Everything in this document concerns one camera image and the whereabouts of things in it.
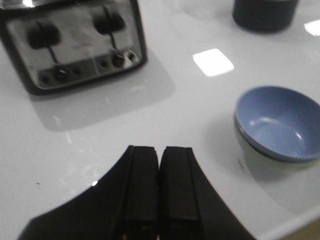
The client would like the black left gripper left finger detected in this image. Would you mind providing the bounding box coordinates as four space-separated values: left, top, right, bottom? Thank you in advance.
18 145 159 240

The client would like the dark cylindrical container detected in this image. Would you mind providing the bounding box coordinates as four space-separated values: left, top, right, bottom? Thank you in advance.
232 0 298 33

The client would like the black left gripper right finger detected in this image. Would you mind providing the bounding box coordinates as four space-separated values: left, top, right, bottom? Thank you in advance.
159 146 254 240

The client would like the black and chrome toaster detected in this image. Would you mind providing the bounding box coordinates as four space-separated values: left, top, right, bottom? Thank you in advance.
0 0 147 95

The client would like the blue bowl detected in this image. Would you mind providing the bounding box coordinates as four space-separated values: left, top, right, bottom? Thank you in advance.
234 86 320 163

